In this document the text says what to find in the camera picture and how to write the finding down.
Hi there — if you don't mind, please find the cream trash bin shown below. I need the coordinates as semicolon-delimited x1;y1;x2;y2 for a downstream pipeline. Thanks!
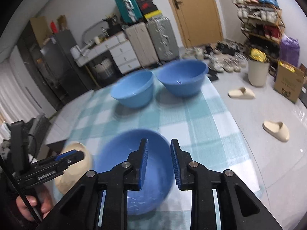
248;59;270;87

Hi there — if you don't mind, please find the shoe rack with shoes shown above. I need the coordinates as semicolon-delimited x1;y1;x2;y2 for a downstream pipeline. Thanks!
231;0;286;60

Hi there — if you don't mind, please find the dark refrigerator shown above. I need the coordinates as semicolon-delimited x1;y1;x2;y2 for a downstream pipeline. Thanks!
17;20;97;112

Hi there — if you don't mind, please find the woven laundry basket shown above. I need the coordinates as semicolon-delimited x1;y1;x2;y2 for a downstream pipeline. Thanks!
92;57;116;86

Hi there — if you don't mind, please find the beige slipper near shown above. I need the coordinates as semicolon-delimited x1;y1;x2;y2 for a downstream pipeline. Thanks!
262;121;290;142

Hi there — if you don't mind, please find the teal suitcase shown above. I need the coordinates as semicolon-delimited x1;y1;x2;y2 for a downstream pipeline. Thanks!
115;0;137;23

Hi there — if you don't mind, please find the large beige plate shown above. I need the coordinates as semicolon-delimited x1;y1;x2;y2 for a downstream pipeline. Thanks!
54;142;93;195

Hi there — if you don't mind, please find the beige slipper far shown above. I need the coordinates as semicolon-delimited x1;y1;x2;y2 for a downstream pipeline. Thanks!
228;87;255;100

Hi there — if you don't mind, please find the blue bowl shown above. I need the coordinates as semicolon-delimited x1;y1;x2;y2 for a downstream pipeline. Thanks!
110;70;154;108
92;128;174;216
157;59;209;97

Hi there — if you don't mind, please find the silver grey suitcase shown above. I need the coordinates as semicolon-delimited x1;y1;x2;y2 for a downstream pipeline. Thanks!
146;16;180;62

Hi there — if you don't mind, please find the beige suitcase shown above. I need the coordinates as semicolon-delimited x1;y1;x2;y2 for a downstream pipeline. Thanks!
124;22;159;67

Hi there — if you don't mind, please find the wooden door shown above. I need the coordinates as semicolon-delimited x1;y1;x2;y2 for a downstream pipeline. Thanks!
169;0;223;47

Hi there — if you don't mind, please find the cardboard box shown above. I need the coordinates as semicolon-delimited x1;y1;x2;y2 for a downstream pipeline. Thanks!
274;60;306;104

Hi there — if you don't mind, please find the beige slipper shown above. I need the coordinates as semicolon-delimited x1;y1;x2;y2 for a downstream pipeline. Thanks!
228;87;255;100
262;121;290;142

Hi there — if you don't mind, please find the white drawer cabinet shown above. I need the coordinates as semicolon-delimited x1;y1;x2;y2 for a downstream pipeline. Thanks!
70;32;141;74

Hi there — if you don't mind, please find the teal checkered tablecloth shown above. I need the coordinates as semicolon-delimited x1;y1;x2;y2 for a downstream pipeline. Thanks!
62;79;263;196

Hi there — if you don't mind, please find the person's left hand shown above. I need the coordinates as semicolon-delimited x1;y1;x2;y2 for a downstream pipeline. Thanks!
16;185;54;222

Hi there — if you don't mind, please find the grey marble coffee table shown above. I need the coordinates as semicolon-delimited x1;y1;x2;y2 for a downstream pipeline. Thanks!
44;110;72;154

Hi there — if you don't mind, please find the purple bag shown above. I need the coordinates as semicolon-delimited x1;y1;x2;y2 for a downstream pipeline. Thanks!
279;34;300;67

